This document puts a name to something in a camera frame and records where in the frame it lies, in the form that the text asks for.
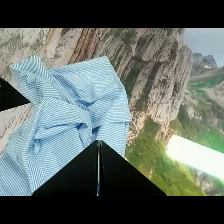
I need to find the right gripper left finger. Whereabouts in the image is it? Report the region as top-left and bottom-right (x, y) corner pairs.
(32, 140), (100, 197)

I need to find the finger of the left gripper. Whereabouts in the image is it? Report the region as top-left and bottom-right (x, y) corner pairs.
(0, 77), (31, 112)

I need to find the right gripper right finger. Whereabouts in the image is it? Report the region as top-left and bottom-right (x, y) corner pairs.
(99, 140), (167, 197)

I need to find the blue striped shirt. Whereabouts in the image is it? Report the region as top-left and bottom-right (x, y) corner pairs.
(0, 54), (133, 197)

